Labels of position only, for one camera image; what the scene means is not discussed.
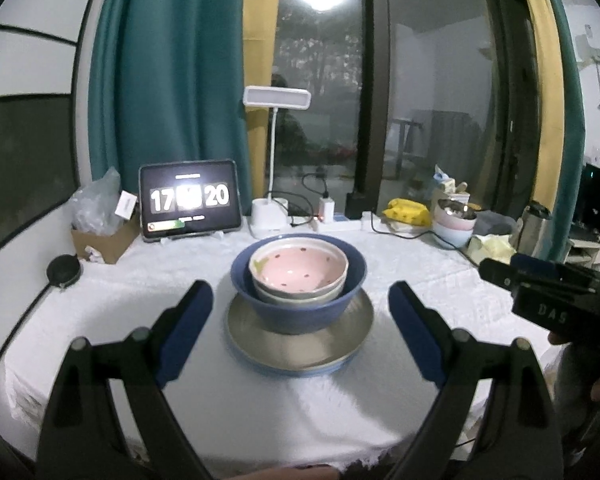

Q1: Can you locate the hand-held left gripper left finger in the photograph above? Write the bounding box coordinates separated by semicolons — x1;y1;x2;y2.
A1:
35;280;215;480

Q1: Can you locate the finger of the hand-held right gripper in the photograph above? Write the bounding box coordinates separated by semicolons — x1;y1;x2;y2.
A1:
480;258;518;292
511;253;598;288

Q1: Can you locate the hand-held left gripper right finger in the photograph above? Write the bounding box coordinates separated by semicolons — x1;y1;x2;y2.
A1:
387;280;566;480

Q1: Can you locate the grey plate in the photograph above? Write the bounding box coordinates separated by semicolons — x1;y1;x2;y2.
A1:
226;290;375;368

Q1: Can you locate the cream bowl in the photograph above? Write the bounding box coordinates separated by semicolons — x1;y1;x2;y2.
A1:
252;280;348;305

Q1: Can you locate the large blue bowl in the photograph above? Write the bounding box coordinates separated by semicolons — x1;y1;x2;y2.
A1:
230;234;368;336

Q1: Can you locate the blue plate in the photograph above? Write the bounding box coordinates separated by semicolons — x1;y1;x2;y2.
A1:
230;345;371;376

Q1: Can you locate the pink strawberry bowl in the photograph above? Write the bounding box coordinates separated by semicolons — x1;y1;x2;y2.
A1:
248;240;349;297

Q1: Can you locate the grey cloth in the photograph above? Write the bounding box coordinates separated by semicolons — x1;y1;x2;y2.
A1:
475;210;513;236

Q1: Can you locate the steel thermos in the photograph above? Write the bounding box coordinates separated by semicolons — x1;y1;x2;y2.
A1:
510;200;552;256

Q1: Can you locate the white tablecloth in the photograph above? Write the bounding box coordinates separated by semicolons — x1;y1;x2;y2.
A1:
0;225;581;471

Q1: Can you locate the blue and white packet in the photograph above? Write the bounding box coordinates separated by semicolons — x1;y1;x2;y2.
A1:
433;165;456;193

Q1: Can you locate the yellow packet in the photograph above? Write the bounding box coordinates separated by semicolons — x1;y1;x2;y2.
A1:
384;198;432;226

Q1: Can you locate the cardboard box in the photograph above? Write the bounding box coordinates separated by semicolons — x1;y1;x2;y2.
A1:
71;215;141;265

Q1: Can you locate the tablet with clock display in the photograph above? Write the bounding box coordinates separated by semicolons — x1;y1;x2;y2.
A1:
138;159;243;245

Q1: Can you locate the white power strip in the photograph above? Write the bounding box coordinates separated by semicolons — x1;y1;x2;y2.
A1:
290;212;381;233

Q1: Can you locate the small white box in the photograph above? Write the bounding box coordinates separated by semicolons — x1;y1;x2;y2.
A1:
116;191;138;220

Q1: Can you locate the clear plastic bag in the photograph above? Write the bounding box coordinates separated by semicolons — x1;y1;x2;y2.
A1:
70;166;126;235

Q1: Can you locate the teal curtain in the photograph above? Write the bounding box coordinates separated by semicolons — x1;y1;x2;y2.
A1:
87;0;253;211
540;0;587;251

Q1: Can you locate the yellow curtain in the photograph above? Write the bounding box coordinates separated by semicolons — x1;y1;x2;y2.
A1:
242;0;285;201
510;0;566;221

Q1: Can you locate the white desk lamp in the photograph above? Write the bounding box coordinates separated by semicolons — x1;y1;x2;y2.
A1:
243;86;312;238

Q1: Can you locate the black cable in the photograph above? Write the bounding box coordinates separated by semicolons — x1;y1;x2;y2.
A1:
285;172;331;228
370;217;481;266

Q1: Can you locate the black round puck with cable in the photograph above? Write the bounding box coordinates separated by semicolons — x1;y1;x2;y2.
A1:
0;255;83;361

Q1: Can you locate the dark window frame post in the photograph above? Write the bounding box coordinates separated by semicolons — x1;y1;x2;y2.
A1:
360;0;396;211

